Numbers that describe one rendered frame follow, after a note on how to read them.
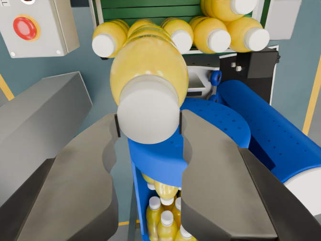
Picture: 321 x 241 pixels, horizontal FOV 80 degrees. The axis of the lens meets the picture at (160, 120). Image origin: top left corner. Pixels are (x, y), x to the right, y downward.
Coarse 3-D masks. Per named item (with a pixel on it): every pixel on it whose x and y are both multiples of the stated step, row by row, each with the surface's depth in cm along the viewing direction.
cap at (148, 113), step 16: (144, 80) 12; (128, 96) 11; (144, 96) 11; (160, 96) 11; (128, 112) 11; (144, 112) 11; (160, 112) 11; (176, 112) 11; (128, 128) 12; (144, 128) 12; (160, 128) 12; (176, 128) 12
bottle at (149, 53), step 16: (144, 32) 19; (160, 32) 21; (128, 48) 15; (144, 48) 14; (160, 48) 15; (176, 48) 17; (112, 64) 16; (128, 64) 14; (144, 64) 13; (160, 64) 13; (176, 64) 14; (112, 80) 15; (128, 80) 13; (160, 80) 13; (176, 80) 14; (176, 96) 13
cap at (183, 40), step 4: (180, 32) 35; (184, 32) 35; (172, 36) 36; (176, 36) 35; (180, 36) 35; (184, 36) 35; (188, 36) 35; (176, 40) 35; (180, 40) 35; (184, 40) 36; (188, 40) 36; (176, 44) 36; (180, 44) 36; (184, 44) 36; (188, 44) 36; (180, 48) 36; (184, 48) 36; (188, 48) 36; (180, 52) 37; (184, 52) 37
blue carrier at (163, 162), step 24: (216, 120) 46; (240, 120) 45; (144, 144) 39; (168, 144) 38; (240, 144) 38; (144, 168) 40; (168, 168) 36; (144, 192) 66; (144, 216) 69; (144, 240) 62
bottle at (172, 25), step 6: (168, 18) 48; (174, 18) 44; (162, 24) 46; (168, 24) 39; (174, 24) 38; (180, 24) 38; (186, 24) 39; (168, 30) 38; (174, 30) 37; (180, 30) 36; (186, 30) 38; (192, 30) 40; (192, 36) 39; (192, 42) 39
